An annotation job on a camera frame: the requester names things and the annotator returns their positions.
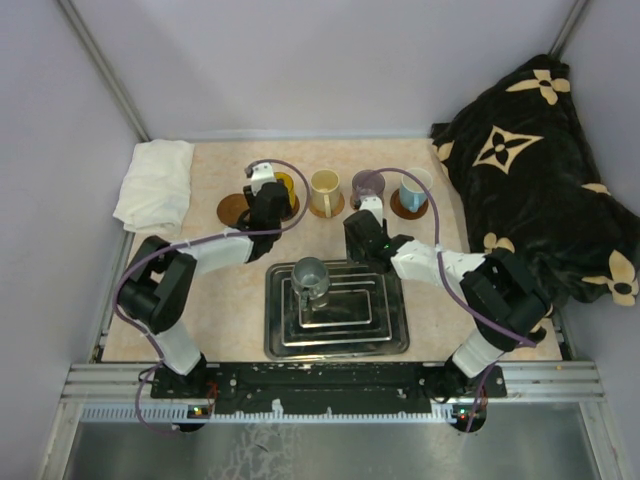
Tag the metal serving tray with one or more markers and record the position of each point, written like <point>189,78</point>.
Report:
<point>362,314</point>

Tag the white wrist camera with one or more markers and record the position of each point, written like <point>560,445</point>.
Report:
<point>258,175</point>
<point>374,205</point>

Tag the white folded cloth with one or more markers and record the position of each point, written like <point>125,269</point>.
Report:
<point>155,193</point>

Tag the yellow mug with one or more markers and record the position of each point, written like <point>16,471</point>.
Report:
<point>288,183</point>

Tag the dark brown wooden coaster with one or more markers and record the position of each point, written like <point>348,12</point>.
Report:
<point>399,210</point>

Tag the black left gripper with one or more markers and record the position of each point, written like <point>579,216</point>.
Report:
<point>249,197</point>

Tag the cream mug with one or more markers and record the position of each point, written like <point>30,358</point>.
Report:
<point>325,197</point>

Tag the purple translucent cup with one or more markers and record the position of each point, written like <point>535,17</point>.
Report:
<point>367,183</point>

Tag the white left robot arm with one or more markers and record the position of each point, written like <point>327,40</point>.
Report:
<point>152,294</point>

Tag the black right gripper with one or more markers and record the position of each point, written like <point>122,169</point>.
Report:
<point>352,249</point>

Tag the grey mug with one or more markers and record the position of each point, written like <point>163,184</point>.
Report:
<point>310,280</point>

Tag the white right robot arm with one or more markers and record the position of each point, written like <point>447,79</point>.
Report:
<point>496,289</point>

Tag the tan woven coaster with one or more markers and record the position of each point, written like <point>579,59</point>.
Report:
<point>335,212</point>

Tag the black floral blanket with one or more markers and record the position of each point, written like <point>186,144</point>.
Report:
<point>521,164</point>

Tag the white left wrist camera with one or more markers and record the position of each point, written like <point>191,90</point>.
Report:
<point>258,175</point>

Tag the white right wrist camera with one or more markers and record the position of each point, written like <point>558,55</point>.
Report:
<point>374,205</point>

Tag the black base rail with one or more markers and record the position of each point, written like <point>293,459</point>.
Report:
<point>310,390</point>

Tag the reddish brown wooden coaster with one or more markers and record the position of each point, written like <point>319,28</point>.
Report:
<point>294,207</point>

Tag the white and blue mug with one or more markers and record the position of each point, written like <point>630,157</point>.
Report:
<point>411,195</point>

